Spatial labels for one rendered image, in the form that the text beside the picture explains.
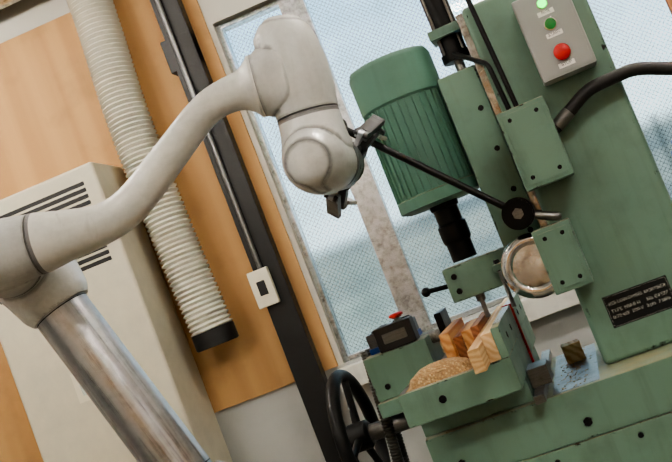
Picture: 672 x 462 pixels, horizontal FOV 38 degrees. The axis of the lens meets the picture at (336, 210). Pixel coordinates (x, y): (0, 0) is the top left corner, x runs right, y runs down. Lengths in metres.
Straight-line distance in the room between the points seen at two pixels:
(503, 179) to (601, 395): 0.44
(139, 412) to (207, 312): 1.60
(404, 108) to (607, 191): 0.42
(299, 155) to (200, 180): 2.03
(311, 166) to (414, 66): 0.54
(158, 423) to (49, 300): 0.28
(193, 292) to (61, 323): 1.59
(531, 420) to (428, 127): 0.59
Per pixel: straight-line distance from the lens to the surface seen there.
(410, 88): 1.90
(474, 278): 1.93
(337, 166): 1.46
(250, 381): 3.45
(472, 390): 1.70
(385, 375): 1.95
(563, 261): 1.75
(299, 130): 1.48
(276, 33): 1.52
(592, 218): 1.84
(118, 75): 3.43
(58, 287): 1.72
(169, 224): 3.31
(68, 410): 3.37
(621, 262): 1.84
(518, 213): 1.79
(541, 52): 1.80
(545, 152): 1.76
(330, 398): 1.95
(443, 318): 1.95
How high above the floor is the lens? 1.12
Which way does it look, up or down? 4 degrees up
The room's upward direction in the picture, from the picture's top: 21 degrees counter-clockwise
